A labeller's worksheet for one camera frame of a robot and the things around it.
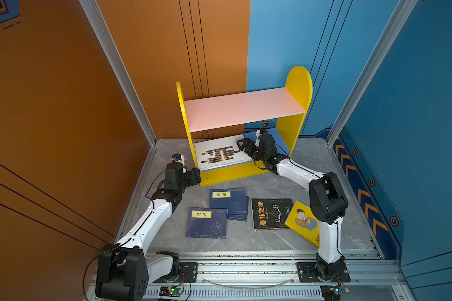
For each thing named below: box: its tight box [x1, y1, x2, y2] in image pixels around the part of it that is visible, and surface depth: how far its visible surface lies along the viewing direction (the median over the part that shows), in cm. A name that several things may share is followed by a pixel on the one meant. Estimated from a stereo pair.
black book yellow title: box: [250, 198, 294, 231], surface depth 90 cm
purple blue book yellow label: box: [185, 206, 228, 239], surface depth 87 cm
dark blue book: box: [209, 187, 250, 222], surface depth 93 cm
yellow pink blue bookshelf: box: [176, 66, 313, 187], surface depth 84 cm
